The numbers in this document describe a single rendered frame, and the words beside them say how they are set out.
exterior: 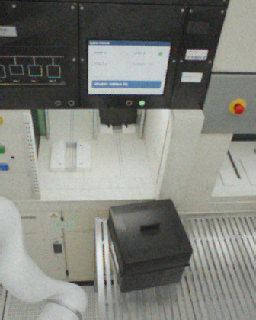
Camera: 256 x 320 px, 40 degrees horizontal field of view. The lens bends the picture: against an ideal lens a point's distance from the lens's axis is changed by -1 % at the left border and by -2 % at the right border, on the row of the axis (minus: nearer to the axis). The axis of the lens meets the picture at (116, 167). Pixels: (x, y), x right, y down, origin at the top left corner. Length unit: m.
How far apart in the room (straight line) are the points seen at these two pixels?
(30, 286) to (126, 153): 1.18
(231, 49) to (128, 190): 0.84
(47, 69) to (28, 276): 0.71
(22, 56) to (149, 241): 0.84
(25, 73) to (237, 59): 0.77
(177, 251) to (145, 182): 0.53
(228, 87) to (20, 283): 1.00
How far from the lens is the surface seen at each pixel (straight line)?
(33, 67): 1.31
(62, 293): 1.10
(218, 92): 1.44
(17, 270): 0.97
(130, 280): 1.53
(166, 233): 1.48
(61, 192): 1.80
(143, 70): 1.32
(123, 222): 1.50
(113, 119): 2.07
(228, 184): 1.94
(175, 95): 1.41
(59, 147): 1.98
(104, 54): 1.28
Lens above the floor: 2.20
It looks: 44 degrees down
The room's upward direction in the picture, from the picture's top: 4 degrees clockwise
